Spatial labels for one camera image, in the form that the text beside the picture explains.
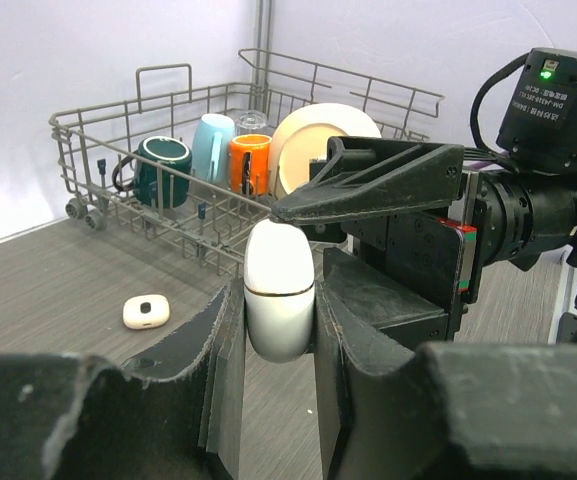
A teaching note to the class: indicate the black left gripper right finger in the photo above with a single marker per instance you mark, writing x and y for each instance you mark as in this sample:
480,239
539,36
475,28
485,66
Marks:
443,411

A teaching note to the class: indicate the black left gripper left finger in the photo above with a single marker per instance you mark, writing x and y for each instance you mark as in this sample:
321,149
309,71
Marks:
172,411

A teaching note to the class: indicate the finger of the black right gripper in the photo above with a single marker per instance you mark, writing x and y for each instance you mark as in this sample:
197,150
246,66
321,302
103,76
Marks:
325,233
365,177

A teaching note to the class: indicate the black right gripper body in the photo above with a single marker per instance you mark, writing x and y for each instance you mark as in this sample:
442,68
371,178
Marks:
429,255

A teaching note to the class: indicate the white charging case gold trim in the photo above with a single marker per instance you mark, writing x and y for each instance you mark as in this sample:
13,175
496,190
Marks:
279,291

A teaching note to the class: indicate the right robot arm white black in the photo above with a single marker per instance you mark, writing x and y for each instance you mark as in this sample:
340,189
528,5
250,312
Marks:
527,203

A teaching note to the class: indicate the beige charging case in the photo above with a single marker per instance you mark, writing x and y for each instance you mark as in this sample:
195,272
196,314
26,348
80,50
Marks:
146,312

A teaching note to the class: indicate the beige plate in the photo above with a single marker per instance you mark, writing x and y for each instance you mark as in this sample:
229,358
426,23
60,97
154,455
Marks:
303,135

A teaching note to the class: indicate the orange mug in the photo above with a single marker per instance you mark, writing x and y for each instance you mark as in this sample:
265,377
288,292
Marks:
249,171

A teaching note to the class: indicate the clear glass cup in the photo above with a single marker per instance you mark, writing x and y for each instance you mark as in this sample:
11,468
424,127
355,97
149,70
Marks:
251,122

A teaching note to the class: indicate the light blue mug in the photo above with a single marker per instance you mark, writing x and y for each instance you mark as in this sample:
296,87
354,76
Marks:
210,148

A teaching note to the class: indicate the dark green mug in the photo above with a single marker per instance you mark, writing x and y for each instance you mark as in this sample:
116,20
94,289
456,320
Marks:
161,172

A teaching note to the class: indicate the grey wire dish rack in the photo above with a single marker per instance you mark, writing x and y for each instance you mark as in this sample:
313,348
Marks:
212,225

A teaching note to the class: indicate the aluminium frame rail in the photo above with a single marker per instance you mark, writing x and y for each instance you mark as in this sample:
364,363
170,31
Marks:
262,42

